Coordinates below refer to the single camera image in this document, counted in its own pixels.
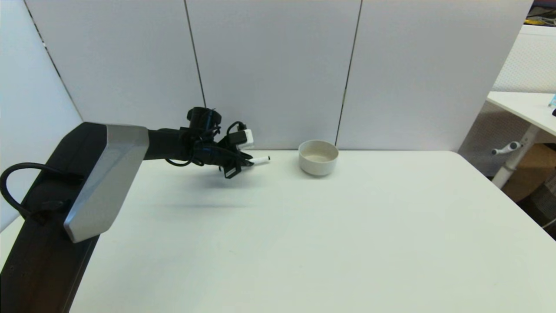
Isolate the beige round bowl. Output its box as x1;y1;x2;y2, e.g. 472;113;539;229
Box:
298;140;339;176

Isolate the white desk leg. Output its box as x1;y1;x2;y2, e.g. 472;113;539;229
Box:
492;125;540;189

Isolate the white side desk top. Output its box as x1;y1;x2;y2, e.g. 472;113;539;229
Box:
486;91;556;138

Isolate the brown cardboard box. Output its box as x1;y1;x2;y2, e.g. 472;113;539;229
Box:
501;143;556;203

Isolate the white perforated panel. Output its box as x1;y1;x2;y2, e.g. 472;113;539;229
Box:
491;25;556;94

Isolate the yellow and black clutter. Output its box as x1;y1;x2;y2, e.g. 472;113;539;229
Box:
523;0;556;27

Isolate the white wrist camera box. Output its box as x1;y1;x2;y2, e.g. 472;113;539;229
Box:
237;129;255;151

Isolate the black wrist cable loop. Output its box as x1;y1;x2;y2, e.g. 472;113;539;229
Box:
164;157;205;168

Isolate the black elbow cable loop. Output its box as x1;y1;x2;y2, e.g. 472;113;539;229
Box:
0;162;85;223

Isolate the white desk crank handle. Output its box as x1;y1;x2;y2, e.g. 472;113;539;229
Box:
491;141;522;156

